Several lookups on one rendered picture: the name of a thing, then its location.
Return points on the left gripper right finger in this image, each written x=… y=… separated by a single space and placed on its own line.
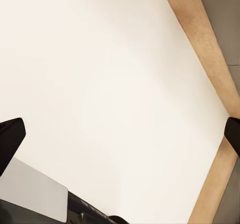
x=232 y=133

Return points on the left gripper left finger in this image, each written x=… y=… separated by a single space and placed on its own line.
x=12 y=133

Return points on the cabinet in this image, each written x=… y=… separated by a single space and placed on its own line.
x=228 y=211
x=224 y=17

